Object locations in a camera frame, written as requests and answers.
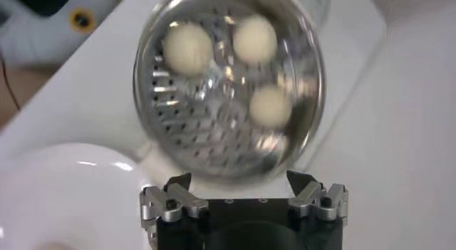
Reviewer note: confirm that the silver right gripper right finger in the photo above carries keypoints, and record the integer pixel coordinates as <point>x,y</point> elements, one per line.
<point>306,198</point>

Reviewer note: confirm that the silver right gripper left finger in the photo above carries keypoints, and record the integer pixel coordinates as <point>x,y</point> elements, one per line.
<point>178,199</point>

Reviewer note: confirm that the stainless steel steamer basket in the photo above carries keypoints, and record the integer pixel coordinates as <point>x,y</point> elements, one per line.
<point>199,130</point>

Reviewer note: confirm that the round white plate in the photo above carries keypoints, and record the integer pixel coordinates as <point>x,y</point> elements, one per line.
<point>71,201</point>

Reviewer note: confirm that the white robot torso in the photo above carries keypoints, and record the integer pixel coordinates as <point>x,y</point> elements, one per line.
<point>35,41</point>

